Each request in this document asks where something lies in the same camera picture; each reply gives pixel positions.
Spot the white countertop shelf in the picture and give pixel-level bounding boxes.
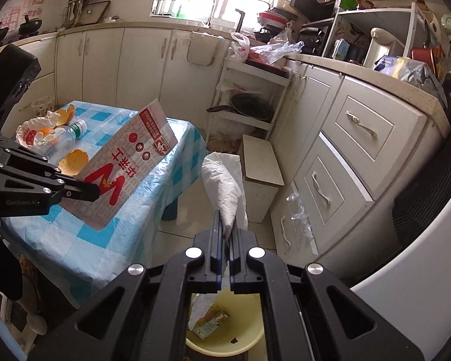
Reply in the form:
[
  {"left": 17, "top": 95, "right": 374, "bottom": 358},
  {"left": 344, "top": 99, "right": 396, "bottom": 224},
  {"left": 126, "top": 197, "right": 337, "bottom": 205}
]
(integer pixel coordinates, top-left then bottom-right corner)
[{"left": 321, "top": 3, "right": 429, "bottom": 68}]

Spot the clear plastic wrap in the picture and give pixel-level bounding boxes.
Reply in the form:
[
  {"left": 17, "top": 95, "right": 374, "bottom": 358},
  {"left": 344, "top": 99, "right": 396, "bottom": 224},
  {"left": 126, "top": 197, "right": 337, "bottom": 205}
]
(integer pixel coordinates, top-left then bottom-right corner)
[{"left": 287, "top": 192, "right": 312, "bottom": 239}]

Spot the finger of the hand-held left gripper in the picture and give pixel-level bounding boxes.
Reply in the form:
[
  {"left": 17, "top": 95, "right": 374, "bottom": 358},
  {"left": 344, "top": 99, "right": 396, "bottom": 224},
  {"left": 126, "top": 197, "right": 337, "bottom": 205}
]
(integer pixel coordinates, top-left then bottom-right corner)
[
  {"left": 0, "top": 168, "right": 100, "bottom": 218},
  {"left": 0, "top": 137, "right": 66, "bottom": 187}
]

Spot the red and white paper bag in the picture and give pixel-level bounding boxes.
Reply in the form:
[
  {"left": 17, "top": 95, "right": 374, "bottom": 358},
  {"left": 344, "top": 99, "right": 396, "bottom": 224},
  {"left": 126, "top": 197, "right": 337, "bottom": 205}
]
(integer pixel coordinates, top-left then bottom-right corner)
[{"left": 62, "top": 99, "right": 179, "bottom": 232}]

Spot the person's left forearm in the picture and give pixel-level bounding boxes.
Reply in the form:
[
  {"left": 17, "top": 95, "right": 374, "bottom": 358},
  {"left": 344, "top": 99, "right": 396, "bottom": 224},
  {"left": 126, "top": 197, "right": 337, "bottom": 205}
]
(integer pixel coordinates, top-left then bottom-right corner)
[{"left": 0, "top": 218, "right": 23, "bottom": 301}]

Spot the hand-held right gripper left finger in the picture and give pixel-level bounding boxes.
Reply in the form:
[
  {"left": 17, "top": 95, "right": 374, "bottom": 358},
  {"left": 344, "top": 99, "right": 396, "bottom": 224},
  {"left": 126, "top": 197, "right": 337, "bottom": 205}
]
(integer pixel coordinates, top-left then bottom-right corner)
[{"left": 30, "top": 211, "right": 230, "bottom": 361}]

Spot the red wall poster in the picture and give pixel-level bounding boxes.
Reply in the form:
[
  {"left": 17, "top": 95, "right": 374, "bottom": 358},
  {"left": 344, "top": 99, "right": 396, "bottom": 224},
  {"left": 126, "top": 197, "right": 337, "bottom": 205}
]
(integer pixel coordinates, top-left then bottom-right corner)
[{"left": 0, "top": 0, "right": 46, "bottom": 31}]

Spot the white thermos jug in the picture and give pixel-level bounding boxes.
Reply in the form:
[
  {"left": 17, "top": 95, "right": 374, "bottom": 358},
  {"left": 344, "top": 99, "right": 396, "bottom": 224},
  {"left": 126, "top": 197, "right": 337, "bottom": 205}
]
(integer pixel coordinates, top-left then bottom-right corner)
[{"left": 363, "top": 27, "right": 395, "bottom": 69}]

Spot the stack of pots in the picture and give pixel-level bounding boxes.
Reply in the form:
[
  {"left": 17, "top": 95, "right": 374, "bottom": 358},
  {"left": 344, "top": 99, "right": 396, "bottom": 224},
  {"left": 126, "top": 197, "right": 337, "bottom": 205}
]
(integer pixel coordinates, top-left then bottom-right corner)
[{"left": 257, "top": 0, "right": 297, "bottom": 32}]

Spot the black frying pan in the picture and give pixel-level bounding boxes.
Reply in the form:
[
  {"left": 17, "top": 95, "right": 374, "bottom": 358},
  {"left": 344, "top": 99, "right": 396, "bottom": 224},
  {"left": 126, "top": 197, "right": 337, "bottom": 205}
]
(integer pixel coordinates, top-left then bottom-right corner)
[{"left": 207, "top": 94, "right": 275, "bottom": 123}]

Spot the silver foil bag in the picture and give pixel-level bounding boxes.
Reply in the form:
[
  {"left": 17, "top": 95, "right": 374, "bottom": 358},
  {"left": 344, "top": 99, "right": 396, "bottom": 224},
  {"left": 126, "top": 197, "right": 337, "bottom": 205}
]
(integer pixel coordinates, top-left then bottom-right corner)
[{"left": 374, "top": 56, "right": 437, "bottom": 91}]

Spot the small orange peel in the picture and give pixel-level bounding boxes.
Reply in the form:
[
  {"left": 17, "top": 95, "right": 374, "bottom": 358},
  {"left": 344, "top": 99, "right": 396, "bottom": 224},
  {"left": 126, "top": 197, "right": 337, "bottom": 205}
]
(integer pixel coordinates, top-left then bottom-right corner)
[{"left": 56, "top": 105, "right": 76, "bottom": 126}]

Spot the clear plastic bottle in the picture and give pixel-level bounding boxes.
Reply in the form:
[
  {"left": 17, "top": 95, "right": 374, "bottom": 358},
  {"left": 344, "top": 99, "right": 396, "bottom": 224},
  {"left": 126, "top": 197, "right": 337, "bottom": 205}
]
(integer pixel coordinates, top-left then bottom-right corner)
[{"left": 34, "top": 119, "right": 88, "bottom": 162}]

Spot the crumpled snack wrapper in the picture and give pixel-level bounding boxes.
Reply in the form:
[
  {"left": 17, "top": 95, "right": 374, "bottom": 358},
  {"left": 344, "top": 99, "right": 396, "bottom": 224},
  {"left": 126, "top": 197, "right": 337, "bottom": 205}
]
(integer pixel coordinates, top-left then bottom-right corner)
[{"left": 193, "top": 306, "right": 230, "bottom": 339}]

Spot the floral white basket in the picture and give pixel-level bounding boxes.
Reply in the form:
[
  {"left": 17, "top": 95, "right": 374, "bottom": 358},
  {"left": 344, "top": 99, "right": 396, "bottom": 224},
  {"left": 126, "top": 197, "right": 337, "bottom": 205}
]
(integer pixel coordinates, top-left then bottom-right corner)
[{"left": 32, "top": 97, "right": 55, "bottom": 118}]

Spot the large orange peel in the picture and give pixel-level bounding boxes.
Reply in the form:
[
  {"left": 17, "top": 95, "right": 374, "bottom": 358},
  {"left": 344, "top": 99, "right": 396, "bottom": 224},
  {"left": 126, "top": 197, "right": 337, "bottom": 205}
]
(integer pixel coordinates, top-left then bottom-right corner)
[{"left": 58, "top": 149, "right": 89, "bottom": 177}]

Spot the white paper napkin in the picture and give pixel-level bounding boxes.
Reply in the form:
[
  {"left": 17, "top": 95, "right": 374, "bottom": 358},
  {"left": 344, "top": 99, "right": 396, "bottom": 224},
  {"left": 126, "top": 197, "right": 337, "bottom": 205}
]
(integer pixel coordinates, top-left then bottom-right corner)
[{"left": 188, "top": 152, "right": 249, "bottom": 328}]

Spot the clear plastic bag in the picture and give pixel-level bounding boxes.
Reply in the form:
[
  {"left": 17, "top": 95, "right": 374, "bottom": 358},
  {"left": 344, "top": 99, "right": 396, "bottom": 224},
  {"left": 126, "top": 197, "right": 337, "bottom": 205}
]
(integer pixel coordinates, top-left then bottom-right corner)
[{"left": 250, "top": 41, "right": 305, "bottom": 64}]

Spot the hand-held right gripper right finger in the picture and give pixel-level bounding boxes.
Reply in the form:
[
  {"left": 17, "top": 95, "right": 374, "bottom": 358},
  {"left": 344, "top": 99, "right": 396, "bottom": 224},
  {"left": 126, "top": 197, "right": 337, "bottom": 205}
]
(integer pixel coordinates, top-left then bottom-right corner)
[{"left": 229, "top": 229, "right": 425, "bottom": 361}]

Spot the yellow plastic basin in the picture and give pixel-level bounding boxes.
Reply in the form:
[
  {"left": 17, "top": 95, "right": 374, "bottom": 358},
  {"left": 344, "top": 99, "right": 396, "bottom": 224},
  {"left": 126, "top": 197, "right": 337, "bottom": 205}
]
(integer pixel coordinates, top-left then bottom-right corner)
[{"left": 184, "top": 291, "right": 264, "bottom": 358}]

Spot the black wok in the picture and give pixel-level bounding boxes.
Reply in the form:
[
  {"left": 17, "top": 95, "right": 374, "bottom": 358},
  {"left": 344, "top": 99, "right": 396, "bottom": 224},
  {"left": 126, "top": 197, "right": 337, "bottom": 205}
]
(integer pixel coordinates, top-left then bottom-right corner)
[{"left": 19, "top": 15, "right": 44, "bottom": 34}]

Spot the white shelf rack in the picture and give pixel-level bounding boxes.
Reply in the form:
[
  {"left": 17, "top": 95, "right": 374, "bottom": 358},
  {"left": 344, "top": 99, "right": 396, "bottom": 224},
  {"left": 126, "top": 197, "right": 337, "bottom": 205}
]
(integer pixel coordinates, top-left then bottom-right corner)
[{"left": 208, "top": 58, "right": 292, "bottom": 147}]

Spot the white plastic bag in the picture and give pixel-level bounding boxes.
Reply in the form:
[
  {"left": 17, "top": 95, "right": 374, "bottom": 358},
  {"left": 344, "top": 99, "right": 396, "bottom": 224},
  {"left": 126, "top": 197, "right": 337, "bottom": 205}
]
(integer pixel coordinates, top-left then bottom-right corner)
[{"left": 230, "top": 32, "right": 250, "bottom": 63}]

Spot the wooden cutting board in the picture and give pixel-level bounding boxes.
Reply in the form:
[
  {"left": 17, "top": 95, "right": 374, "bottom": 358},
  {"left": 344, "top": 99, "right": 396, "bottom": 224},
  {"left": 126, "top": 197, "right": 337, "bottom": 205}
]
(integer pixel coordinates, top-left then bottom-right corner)
[{"left": 84, "top": 1, "right": 111, "bottom": 24}]

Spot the blue checked plastic tablecloth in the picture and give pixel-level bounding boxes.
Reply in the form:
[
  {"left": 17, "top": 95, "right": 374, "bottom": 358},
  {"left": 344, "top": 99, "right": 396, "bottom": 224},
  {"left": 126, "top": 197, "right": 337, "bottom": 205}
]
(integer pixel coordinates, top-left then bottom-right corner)
[{"left": 0, "top": 100, "right": 207, "bottom": 309}]

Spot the white food wrapper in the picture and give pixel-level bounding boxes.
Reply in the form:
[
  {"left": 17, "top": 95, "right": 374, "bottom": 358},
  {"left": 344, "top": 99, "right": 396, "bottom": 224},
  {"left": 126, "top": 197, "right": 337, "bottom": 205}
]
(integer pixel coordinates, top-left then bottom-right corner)
[{"left": 16, "top": 111, "right": 66, "bottom": 151}]

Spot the white drawer cabinet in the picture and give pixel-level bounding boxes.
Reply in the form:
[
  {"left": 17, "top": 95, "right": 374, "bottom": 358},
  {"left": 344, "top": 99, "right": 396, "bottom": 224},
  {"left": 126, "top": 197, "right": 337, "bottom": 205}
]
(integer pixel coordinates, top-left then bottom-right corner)
[{"left": 271, "top": 60, "right": 449, "bottom": 271}]

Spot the white base cabinet row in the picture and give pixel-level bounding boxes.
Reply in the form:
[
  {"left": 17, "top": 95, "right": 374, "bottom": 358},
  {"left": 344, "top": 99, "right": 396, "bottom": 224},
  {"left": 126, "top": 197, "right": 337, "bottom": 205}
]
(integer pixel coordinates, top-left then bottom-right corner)
[{"left": 23, "top": 23, "right": 226, "bottom": 121}]

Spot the beige step stool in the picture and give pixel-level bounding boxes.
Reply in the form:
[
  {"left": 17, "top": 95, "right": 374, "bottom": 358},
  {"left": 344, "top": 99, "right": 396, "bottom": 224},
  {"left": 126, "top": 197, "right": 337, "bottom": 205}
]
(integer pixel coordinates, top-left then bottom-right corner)
[{"left": 241, "top": 134, "right": 285, "bottom": 223}]

